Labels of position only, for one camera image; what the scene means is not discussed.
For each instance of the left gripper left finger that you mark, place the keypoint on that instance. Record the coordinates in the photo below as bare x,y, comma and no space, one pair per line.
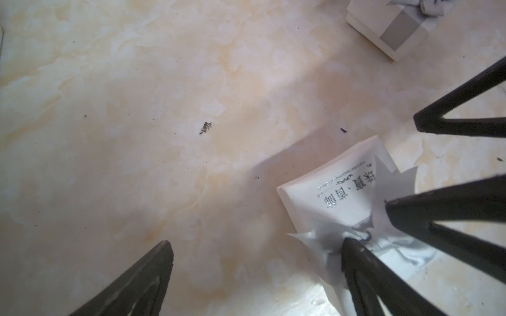
140,290

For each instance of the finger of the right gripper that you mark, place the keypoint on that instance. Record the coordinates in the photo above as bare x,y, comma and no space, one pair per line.
421,215
431,119

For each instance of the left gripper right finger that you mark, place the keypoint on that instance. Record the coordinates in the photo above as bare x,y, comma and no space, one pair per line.
373,285

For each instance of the white gift box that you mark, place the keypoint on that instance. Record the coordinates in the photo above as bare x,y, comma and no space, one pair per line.
397,27
346,198

